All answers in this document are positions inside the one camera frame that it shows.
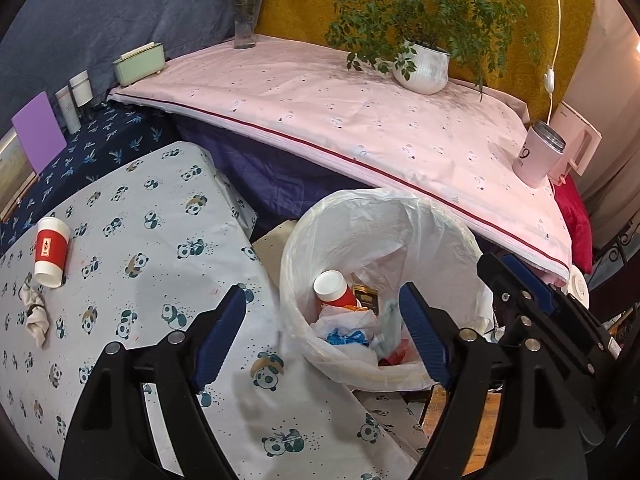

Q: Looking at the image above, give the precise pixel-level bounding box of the dark purple sheet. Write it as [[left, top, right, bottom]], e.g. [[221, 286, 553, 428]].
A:
[[172, 112, 501, 261]]

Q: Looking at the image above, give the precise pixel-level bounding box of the white bin with plastic bag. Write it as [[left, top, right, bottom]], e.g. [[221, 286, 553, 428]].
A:
[[279, 187, 496, 393]]

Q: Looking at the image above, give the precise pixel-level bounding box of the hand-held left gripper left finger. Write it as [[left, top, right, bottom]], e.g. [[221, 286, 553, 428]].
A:
[[59, 285, 248, 480]]

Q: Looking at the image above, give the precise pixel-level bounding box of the red and white paper cup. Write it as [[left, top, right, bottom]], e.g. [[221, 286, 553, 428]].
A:
[[33, 216, 72, 288], [313, 270, 358, 308]]

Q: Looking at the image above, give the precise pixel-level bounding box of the blue backdrop cloth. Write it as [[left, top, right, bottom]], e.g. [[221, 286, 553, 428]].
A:
[[0, 0, 271, 126]]

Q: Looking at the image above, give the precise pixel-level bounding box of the panda printed sheet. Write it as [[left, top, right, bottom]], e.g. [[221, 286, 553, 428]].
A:
[[0, 140, 436, 480]]

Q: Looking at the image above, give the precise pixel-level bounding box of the beige curtain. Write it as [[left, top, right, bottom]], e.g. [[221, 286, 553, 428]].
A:
[[575, 0, 640, 241]]

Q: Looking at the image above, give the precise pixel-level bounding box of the green leafy plant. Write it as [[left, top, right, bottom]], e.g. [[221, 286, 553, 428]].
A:
[[287, 0, 543, 88]]

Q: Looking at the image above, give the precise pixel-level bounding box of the purple board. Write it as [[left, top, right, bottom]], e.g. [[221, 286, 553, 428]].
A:
[[11, 91, 67, 173]]

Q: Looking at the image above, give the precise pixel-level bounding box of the pink and white box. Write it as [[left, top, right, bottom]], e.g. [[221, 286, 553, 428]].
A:
[[547, 101, 602, 178]]

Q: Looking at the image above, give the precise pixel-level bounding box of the pale green tissue box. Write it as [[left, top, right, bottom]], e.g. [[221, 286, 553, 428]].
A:
[[112, 40, 167, 87]]

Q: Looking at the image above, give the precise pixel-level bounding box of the silver metal box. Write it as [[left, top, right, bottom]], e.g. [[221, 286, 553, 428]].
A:
[[0, 127, 38, 221]]

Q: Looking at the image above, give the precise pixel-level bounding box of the beige cloth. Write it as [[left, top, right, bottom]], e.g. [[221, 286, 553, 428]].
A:
[[251, 219, 301, 288]]

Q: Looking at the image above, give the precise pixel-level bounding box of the white round lid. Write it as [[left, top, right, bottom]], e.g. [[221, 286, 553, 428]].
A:
[[567, 265, 591, 306]]

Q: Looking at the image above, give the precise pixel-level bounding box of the white plant pot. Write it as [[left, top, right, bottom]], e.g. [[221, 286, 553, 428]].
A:
[[391, 41, 451, 96]]

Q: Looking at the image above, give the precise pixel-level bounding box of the pink blanket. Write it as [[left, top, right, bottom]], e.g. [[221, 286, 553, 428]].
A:
[[107, 34, 573, 286]]

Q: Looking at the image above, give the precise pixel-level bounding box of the pink mug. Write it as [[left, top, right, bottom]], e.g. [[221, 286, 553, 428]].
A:
[[511, 121, 567, 187]]

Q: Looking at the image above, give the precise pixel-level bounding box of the red cloth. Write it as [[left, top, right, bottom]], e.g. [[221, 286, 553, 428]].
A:
[[555, 180, 596, 273]]

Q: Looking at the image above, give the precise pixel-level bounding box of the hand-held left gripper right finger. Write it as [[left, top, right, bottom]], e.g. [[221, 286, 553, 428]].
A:
[[398, 282, 588, 480]]

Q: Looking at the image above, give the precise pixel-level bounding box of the slim white bottle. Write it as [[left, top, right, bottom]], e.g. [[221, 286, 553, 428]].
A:
[[54, 86, 82, 133]]

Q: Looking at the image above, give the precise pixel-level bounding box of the glass vase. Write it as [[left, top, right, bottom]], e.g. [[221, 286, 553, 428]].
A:
[[233, 0, 261, 50]]

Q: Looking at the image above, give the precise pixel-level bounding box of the crumpled white cloth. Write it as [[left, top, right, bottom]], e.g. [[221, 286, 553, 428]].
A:
[[20, 284, 51, 348]]

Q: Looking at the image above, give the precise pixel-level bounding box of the grey foil bag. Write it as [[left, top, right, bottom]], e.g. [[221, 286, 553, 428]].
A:
[[372, 297, 406, 356]]

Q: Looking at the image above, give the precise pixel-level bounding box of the yellow backdrop cloth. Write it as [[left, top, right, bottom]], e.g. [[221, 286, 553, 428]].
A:
[[255, 0, 598, 126]]

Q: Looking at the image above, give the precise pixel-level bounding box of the gold and black cigarette box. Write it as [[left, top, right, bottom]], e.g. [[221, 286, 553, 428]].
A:
[[351, 282, 381, 311]]

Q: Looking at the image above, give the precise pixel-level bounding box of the navy printed cloth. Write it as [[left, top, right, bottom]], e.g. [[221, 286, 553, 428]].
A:
[[0, 102, 178, 256]]

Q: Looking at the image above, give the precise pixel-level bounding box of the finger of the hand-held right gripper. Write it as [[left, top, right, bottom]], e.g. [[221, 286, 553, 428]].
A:
[[476, 254, 540, 332], [500, 254, 572, 312]]

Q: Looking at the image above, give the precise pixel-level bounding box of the white cable with switch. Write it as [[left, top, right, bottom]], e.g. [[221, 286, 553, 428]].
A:
[[544, 0, 563, 126]]

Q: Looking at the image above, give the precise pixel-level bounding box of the wide white bottle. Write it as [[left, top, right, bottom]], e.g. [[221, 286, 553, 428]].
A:
[[69, 71, 95, 121]]

